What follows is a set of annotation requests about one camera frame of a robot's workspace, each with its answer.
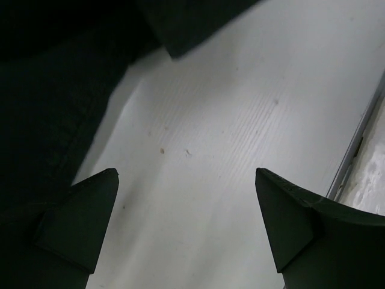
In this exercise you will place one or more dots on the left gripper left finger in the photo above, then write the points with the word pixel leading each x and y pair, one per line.
pixel 56 243

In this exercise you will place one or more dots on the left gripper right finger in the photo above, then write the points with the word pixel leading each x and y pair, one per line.
pixel 317 242

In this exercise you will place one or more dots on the aluminium table rail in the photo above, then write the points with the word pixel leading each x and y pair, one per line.
pixel 346 166

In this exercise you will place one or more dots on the black trousers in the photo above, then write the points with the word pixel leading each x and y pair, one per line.
pixel 60 63

